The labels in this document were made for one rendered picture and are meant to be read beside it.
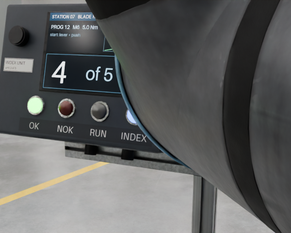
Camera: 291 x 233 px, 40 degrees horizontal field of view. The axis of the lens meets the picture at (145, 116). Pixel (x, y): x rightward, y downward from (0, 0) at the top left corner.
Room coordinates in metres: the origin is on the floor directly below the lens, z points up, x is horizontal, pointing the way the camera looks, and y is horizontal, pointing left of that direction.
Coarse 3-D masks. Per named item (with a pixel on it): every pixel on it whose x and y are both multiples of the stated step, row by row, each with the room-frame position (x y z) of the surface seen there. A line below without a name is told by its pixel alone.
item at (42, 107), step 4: (36, 96) 0.54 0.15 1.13; (32, 100) 0.53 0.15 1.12; (36, 100) 0.53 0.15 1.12; (40, 100) 0.53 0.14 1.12; (28, 104) 0.54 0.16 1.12; (32, 104) 0.53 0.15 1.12; (36, 104) 0.53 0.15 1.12; (40, 104) 0.53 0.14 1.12; (44, 104) 0.53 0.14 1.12; (28, 108) 0.54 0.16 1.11; (32, 108) 0.53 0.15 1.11; (36, 108) 0.53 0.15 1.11; (40, 108) 0.53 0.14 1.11; (32, 112) 0.53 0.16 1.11; (36, 112) 0.53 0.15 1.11; (40, 112) 0.53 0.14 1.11
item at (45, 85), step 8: (48, 56) 0.55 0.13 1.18; (56, 56) 0.55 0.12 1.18; (64, 56) 0.54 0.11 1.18; (72, 56) 0.54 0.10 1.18; (48, 64) 0.55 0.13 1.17; (56, 64) 0.54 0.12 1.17; (64, 64) 0.54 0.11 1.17; (72, 64) 0.53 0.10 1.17; (48, 72) 0.54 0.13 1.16; (56, 72) 0.54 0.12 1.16; (64, 72) 0.53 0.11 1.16; (72, 72) 0.53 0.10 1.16; (48, 80) 0.54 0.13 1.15; (56, 80) 0.54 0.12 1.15; (64, 80) 0.53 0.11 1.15; (72, 80) 0.53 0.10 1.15; (48, 88) 0.54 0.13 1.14; (56, 88) 0.53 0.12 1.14; (64, 88) 0.53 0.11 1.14; (72, 88) 0.52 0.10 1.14
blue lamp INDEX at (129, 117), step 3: (126, 111) 0.49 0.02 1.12; (126, 114) 0.49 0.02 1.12; (129, 114) 0.48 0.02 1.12; (126, 117) 0.48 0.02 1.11; (129, 117) 0.48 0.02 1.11; (132, 117) 0.48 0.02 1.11; (129, 120) 0.48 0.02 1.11; (132, 120) 0.48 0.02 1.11; (132, 123) 0.48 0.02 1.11; (135, 123) 0.48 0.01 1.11
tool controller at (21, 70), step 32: (32, 32) 0.57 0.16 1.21; (64, 32) 0.55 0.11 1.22; (96, 32) 0.53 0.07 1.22; (0, 64) 0.58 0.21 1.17; (32, 64) 0.56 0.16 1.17; (96, 64) 0.52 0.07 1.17; (0, 96) 0.56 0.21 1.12; (32, 96) 0.54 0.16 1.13; (64, 96) 0.53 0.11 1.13; (96, 96) 0.51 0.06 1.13; (0, 128) 0.55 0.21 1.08; (32, 128) 0.53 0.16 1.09; (64, 128) 0.51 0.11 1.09; (96, 128) 0.50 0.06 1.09; (128, 128) 0.48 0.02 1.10
